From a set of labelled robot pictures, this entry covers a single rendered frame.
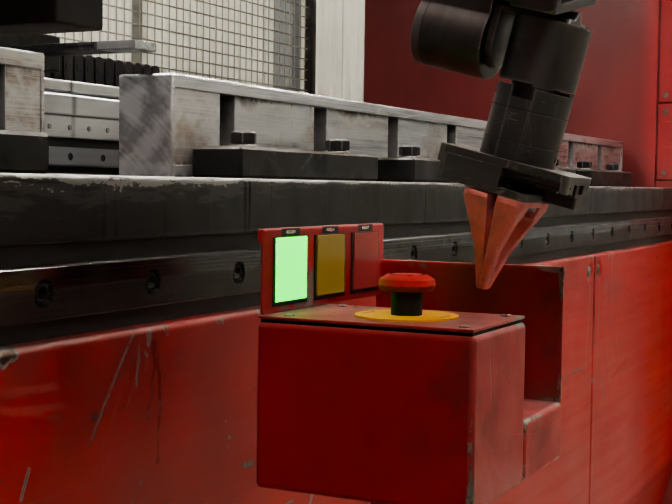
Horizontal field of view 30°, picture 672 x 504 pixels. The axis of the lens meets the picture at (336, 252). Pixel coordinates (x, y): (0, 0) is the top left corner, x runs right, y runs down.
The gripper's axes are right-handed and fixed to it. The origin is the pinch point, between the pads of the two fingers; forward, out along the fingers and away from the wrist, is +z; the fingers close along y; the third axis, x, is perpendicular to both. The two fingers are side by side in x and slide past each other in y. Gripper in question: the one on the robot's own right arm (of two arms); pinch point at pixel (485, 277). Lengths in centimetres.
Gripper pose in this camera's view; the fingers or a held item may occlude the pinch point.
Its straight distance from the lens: 95.3
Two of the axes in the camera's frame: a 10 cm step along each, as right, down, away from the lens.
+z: -2.4, 9.6, 1.5
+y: -8.7, -2.8, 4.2
